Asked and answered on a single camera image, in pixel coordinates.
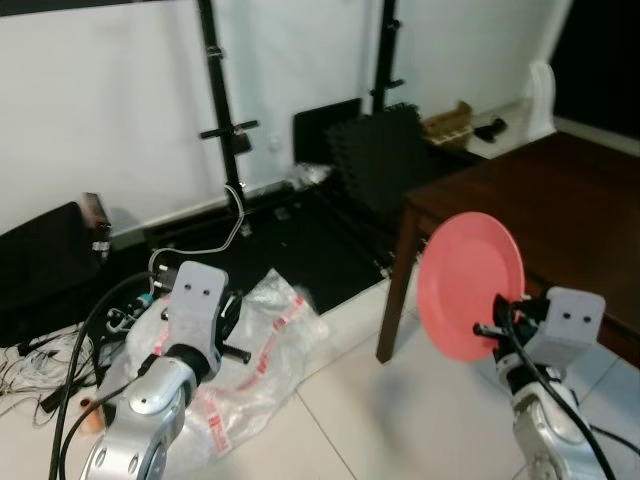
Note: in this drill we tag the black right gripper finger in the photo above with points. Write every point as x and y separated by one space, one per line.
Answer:
505 303

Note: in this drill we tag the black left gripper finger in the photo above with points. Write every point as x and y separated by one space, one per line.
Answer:
239 312
224 308

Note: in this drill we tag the pink round plate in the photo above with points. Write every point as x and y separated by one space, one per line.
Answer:
460 280

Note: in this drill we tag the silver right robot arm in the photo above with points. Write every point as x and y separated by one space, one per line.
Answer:
545 440

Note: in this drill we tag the clear plastic bag red print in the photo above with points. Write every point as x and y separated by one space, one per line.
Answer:
270 340

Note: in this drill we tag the black floor mat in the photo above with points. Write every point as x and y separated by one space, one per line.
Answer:
300 240

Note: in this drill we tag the dark brown wooden table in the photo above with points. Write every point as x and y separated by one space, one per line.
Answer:
560 200

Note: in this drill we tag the black shoe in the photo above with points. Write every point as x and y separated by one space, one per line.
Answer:
490 130

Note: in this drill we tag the black foam mat tile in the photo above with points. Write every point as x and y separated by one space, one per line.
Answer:
380 160

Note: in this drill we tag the small open cardboard box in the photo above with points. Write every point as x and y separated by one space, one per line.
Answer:
447 122

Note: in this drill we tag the black flat panel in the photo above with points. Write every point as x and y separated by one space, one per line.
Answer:
315 130

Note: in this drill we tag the black stand pole with clamp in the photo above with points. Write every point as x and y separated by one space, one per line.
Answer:
215 70

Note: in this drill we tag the black door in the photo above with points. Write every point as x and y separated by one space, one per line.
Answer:
605 60

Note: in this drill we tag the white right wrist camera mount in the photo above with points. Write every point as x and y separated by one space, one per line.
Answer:
570 325

